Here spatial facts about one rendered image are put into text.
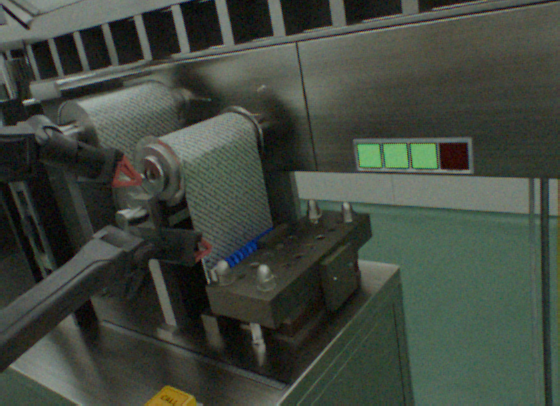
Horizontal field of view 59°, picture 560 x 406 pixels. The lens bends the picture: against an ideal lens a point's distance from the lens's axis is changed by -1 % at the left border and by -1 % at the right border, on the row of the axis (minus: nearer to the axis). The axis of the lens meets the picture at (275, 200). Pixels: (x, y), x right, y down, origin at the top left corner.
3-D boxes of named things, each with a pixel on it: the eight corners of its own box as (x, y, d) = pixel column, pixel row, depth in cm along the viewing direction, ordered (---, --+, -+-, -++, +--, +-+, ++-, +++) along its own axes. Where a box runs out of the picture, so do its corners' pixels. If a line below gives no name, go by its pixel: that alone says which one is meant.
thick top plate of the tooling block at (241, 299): (211, 312, 100) (204, 285, 98) (316, 230, 129) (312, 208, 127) (275, 329, 91) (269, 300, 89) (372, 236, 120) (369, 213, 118)
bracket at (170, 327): (156, 334, 110) (116, 205, 100) (177, 318, 114) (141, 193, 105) (171, 339, 107) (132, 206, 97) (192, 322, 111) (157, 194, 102)
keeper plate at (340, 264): (326, 309, 105) (318, 263, 101) (349, 286, 112) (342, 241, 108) (336, 312, 103) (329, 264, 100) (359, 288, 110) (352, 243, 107)
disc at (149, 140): (142, 203, 107) (125, 135, 102) (144, 202, 107) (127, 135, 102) (191, 210, 98) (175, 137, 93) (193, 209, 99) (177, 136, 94)
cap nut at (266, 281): (253, 289, 93) (248, 268, 92) (265, 280, 96) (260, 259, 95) (269, 293, 91) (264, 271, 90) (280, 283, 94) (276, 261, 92)
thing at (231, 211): (206, 277, 104) (185, 195, 98) (272, 231, 122) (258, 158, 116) (208, 278, 104) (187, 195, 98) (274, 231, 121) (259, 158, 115)
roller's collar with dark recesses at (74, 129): (52, 155, 112) (42, 127, 109) (75, 147, 116) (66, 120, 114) (67, 155, 108) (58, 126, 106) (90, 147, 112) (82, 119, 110)
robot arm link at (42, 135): (33, 163, 82) (49, 133, 81) (22, 147, 86) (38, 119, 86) (71, 176, 87) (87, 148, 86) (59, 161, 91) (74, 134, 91)
